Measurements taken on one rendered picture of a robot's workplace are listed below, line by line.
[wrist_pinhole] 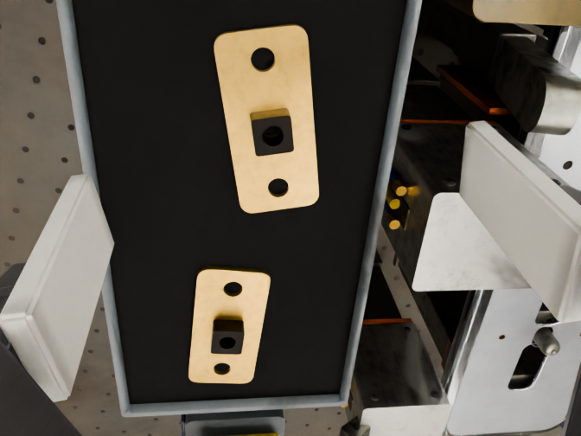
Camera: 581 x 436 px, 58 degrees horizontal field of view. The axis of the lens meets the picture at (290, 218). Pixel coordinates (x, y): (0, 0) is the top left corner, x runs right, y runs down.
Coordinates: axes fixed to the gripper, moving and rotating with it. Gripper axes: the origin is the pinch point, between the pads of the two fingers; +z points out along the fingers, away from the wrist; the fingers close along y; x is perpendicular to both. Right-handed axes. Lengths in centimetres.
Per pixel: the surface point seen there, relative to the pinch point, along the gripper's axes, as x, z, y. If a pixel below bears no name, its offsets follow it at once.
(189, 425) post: -22.0, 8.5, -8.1
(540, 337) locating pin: -34.1, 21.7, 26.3
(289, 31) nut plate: 4.0, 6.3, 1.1
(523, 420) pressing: -49, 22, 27
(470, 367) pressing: -38.0, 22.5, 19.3
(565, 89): -2.5, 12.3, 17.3
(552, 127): -4.7, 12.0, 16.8
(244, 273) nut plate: -7.7, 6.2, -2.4
